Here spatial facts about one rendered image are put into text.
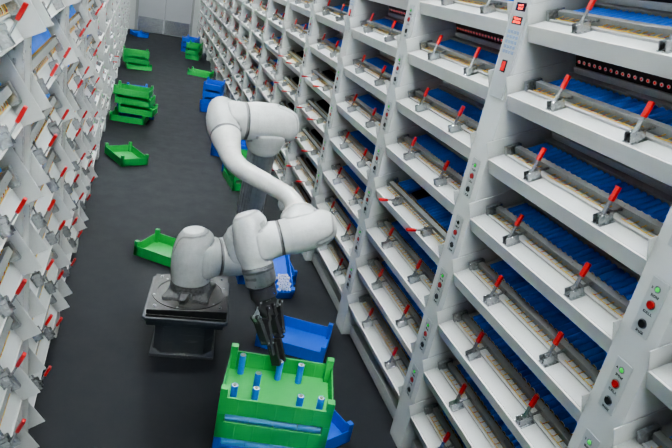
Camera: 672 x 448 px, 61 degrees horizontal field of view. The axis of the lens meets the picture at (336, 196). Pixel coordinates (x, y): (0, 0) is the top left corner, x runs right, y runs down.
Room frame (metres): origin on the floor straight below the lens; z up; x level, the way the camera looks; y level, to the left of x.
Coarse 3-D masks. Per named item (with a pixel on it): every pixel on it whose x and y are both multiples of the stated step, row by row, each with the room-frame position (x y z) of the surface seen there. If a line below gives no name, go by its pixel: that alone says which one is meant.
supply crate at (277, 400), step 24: (264, 360) 1.40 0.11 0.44; (288, 360) 1.40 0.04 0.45; (240, 384) 1.31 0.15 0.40; (264, 384) 1.33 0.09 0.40; (288, 384) 1.36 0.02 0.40; (312, 384) 1.38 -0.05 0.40; (240, 408) 1.20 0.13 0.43; (264, 408) 1.20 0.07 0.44; (288, 408) 1.21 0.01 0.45; (312, 408) 1.22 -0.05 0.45
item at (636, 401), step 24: (648, 264) 1.05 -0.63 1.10; (624, 336) 1.04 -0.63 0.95; (648, 336) 0.99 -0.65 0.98; (624, 360) 1.02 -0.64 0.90; (600, 384) 1.04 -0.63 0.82; (600, 408) 1.02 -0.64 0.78; (624, 408) 0.98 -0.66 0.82; (648, 408) 0.99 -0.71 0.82; (576, 432) 1.05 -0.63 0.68; (600, 432) 1.00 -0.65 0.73
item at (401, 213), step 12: (384, 180) 2.28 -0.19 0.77; (396, 180) 2.28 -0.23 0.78; (384, 192) 2.23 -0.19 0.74; (384, 204) 2.19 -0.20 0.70; (396, 216) 2.07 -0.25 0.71; (408, 216) 2.01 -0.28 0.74; (420, 228) 1.91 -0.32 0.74; (420, 240) 1.86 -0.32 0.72; (432, 240) 1.82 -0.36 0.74; (432, 252) 1.76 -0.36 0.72
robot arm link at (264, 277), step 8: (272, 264) 1.42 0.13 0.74; (248, 272) 1.38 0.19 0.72; (256, 272) 1.38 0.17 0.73; (264, 272) 1.39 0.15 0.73; (272, 272) 1.40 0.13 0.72; (248, 280) 1.38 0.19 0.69; (256, 280) 1.37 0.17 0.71; (264, 280) 1.38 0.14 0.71; (272, 280) 1.39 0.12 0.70; (256, 288) 1.38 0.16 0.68
